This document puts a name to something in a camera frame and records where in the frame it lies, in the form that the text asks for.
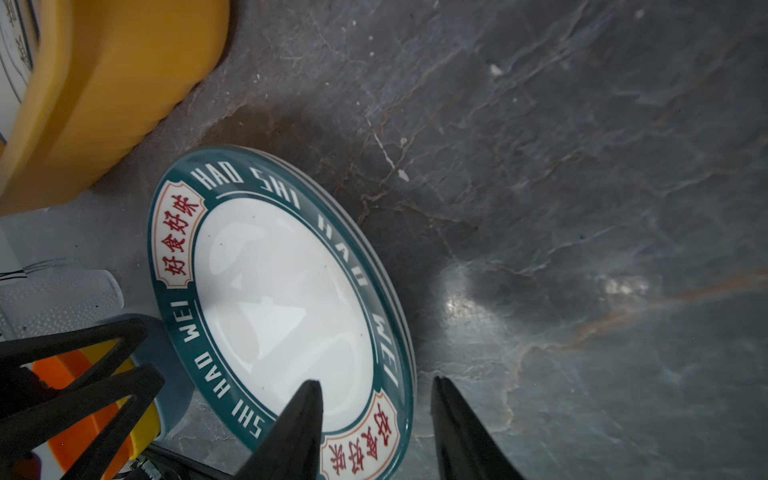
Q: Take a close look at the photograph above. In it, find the yellow plastic bin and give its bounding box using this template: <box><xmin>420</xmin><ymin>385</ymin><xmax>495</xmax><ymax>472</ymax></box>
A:
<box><xmin>1</xmin><ymin>1</ymin><xmax>231</xmax><ymax>215</ymax></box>

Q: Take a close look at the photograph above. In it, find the yellow bowl under orange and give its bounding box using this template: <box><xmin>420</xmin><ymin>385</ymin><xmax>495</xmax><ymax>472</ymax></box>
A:
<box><xmin>81</xmin><ymin>340</ymin><xmax>161</xmax><ymax>460</ymax></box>

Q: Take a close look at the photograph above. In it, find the grey-blue bottom bowl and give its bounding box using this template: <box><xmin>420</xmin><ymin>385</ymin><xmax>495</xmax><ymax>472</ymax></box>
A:
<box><xmin>102</xmin><ymin>313</ymin><xmax>195</xmax><ymax>440</ymax></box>

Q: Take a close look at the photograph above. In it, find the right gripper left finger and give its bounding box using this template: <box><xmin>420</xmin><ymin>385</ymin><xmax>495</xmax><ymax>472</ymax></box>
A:
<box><xmin>234</xmin><ymin>380</ymin><xmax>323</xmax><ymax>479</ymax></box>

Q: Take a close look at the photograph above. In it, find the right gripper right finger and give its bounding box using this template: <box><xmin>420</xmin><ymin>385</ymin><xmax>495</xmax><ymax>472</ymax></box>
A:
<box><xmin>431</xmin><ymin>376</ymin><xmax>524</xmax><ymax>480</ymax></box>

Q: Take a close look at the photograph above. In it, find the green clover white plate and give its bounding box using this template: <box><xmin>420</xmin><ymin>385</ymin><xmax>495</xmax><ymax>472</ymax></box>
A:
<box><xmin>0</xmin><ymin>0</ymin><xmax>40</xmax><ymax>146</ymax></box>

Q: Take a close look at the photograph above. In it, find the green rim text plate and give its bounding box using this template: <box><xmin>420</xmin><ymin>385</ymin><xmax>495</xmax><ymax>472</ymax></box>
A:
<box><xmin>148</xmin><ymin>146</ymin><xmax>417</xmax><ymax>479</ymax></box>

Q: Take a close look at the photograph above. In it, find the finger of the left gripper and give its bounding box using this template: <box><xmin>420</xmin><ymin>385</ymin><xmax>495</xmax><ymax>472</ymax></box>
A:
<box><xmin>1</xmin><ymin>365</ymin><xmax>164</xmax><ymax>479</ymax></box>
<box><xmin>1</xmin><ymin>316</ymin><xmax>148</xmax><ymax>384</ymax></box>

